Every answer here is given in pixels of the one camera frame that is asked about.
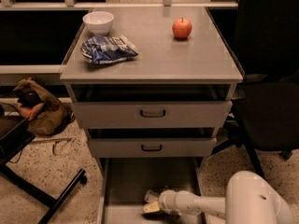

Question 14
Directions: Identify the brown backpack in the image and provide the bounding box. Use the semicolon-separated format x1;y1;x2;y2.
13;78;70;135

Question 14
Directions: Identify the red apple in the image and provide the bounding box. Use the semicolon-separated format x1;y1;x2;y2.
172;18;192;39

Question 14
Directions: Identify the blue chip bag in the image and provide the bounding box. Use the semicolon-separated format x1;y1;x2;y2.
80;35;138;65

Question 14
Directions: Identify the bottom grey drawer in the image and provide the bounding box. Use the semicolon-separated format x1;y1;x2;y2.
97;158;206;224

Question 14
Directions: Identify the black office chair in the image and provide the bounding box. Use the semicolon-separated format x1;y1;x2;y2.
213;0;299;175

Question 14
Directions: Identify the grey drawer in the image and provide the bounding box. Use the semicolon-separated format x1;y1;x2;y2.
97;158;206;224
88;128;217;158
72;84;232;129

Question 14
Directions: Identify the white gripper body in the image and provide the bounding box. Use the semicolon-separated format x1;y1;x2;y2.
159;189;187;216

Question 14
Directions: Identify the grey drawer cabinet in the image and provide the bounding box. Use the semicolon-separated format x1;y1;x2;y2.
59;6;245;173

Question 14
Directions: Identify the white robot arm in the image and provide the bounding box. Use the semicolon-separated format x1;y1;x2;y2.
143;171;293;224

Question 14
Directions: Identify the top grey drawer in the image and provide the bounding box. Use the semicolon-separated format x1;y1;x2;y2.
72;84;232;129

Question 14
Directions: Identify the clear plastic bottle blue label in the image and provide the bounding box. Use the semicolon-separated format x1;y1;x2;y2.
144;189;164;203

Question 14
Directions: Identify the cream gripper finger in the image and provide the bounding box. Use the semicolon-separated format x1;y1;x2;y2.
143;201;161;214

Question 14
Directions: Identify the black rolling stand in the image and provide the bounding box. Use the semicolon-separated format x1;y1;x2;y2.
0;103;87;224

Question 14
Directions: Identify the middle grey drawer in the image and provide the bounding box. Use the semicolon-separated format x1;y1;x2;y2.
88;128;217;158

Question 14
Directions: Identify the white ceramic bowl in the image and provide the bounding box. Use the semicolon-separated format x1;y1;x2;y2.
82;11;114;35

